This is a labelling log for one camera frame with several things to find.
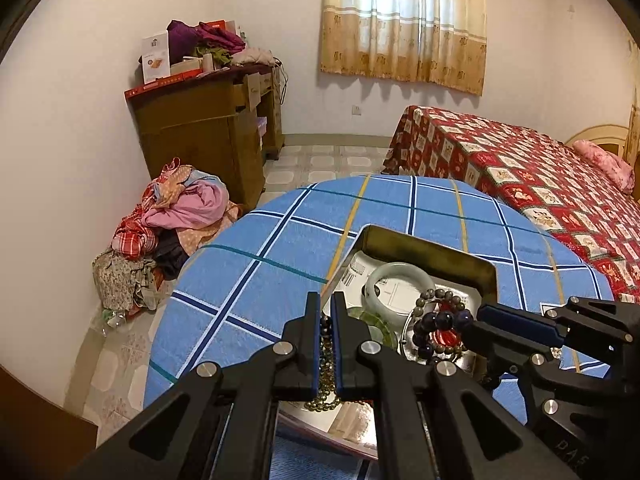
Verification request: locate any purple cloth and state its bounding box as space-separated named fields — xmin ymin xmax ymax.
xmin=166 ymin=20 xmax=206 ymax=61

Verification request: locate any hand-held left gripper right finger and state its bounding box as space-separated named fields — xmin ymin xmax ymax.
xmin=330 ymin=291 xmax=583 ymax=480

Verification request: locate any pink pillow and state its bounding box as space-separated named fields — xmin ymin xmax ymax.
xmin=572 ymin=140 xmax=636 ymax=194

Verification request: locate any white carton with orange picture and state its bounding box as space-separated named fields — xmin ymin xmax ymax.
xmin=141 ymin=30 xmax=174 ymax=85

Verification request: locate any black cable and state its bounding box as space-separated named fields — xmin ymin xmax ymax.
xmin=274 ymin=57 xmax=290 ymax=107

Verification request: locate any beige wooden headboard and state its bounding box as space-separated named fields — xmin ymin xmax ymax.
xmin=565 ymin=35 xmax=640 ymax=181

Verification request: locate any pile of colourful clothes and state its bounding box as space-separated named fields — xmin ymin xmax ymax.
xmin=92 ymin=157 xmax=246 ymax=313

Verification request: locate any dark wooden furniture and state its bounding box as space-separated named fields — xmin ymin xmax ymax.
xmin=0 ymin=365 xmax=99 ymax=480

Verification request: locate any gold bead necklace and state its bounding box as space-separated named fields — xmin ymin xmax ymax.
xmin=304 ymin=316 xmax=344 ymax=413

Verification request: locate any red bead bracelet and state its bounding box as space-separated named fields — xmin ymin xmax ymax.
xmin=434 ymin=312 xmax=463 ymax=348

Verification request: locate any dark blue bead bracelet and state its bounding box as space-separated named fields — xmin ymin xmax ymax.
xmin=412 ymin=310 xmax=473 ymax=362

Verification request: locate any blue plaid tablecloth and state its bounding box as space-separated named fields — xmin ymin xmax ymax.
xmin=142 ymin=175 xmax=616 ymax=480

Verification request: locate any small beige box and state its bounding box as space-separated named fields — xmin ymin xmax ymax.
xmin=170 ymin=55 xmax=216 ymax=79

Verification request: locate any beige cloth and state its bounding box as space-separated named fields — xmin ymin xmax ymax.
xmin=230 ymin=47 xmax=276 ymax=68

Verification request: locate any beige patterned curtain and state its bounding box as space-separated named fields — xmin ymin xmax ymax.
xmin=320 ymin=0 xmax=488 ymax=97

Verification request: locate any pink and gold tin box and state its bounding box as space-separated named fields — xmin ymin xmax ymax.
xmin=277 ymin=225 xmax=501 ymax=461

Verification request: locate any brown bead bracelet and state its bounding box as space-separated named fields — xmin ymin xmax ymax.
xmin=415 ymin=287 xmax=476 ymax=361

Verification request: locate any bed with red quilt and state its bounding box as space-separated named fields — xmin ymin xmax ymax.
xmin=382 ymin=105 xmax=640 ymax=306

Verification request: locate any magenta cloth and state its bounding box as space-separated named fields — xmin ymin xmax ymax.
xmin=197 ymin=22 xmax=246 ymax=53

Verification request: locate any pale jade bangle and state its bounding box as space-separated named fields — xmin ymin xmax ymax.
xmin=364 ymin=262 xmax=432 ymax=318

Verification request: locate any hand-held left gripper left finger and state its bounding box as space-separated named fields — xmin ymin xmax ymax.
xmin=65 ymin=291 xmax=323 ymax=480

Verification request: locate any dark green bangle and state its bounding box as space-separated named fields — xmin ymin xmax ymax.
xmin=350 ymin=310 xmax=397 ymax=349

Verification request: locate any brown wooden desk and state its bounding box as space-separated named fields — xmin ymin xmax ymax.
xmin=125 ymin=62 xmax=286 ymax=213

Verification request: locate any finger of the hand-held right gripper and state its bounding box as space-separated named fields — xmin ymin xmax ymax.
xmin=475 ymin=296 xmax=640 ymax=356
xmin=462 ymin=320 xmax=608 ymax=418

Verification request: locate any flat red box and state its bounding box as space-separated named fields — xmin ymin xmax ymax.
xmin=124 ymin=67 xmax=211 ymax=99

